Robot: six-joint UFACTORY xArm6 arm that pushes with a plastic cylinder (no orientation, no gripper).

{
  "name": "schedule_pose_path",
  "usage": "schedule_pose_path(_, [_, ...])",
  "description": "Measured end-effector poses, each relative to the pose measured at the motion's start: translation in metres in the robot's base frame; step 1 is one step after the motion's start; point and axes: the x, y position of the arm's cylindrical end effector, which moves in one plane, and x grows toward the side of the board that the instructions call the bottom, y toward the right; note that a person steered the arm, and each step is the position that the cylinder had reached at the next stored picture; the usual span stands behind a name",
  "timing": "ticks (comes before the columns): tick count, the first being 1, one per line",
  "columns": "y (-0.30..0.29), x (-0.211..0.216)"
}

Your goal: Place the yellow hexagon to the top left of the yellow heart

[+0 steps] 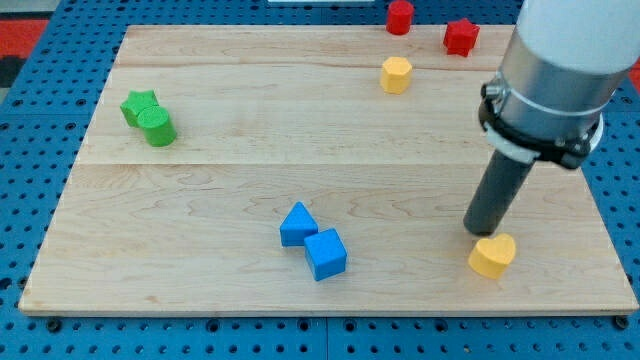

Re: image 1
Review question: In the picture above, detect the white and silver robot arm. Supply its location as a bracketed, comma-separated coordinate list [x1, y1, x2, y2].
[480, 0, 639, 169]

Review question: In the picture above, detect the yellow hexagon block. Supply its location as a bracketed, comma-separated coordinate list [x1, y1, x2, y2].
[380, 57, 413, 94]

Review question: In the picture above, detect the yellow heart block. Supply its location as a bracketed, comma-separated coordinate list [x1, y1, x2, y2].
[467, 233, 517, 280]

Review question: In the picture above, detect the blue triangle block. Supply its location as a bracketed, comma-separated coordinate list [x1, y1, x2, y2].
[279, 202, 319, 247]

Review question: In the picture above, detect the blue cube block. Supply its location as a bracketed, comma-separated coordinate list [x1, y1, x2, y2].
[304, 228, 348, 281]

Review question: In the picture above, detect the light wooden board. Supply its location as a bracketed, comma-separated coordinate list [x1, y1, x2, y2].
[19, 25, 638, 317]

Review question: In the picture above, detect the green cylinder block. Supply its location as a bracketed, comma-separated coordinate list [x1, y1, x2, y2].
[138, 105, 177, 147]

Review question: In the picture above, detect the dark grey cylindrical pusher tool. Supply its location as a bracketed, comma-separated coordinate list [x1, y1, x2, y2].
[463, 150, 533, 236]

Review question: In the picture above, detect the red cylinder block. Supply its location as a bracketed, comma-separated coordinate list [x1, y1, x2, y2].
[386, 0, 415, 35]

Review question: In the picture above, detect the green star block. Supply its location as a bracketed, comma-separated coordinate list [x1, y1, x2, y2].
[120, 90, 158, 127]

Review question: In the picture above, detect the red star block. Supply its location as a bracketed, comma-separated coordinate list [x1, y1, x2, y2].
[443, 18, 480, 57]

